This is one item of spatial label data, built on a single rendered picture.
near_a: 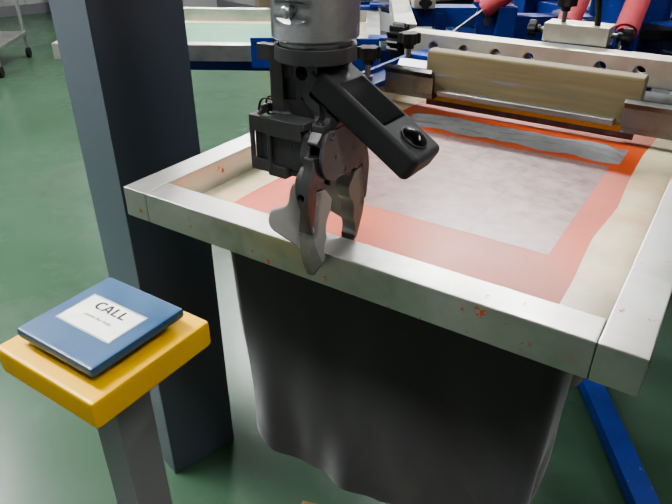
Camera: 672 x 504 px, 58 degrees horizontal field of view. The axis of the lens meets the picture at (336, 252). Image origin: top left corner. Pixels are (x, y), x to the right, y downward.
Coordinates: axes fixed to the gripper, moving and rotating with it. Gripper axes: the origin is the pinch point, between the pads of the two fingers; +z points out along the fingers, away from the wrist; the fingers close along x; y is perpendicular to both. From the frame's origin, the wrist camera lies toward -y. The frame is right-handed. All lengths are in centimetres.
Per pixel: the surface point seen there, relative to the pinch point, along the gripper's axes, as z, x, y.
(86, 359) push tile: 1.2, 23.5, 8.4
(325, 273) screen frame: 1.5, 2.0, 0.0
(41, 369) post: 2.9, 25.2, 12.4
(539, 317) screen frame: -0.8, 1.1, -20.6
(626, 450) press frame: 93, -90, -31
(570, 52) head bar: -5, -80, -1
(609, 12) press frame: -5, -133, 3
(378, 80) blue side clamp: -2, -54, 26
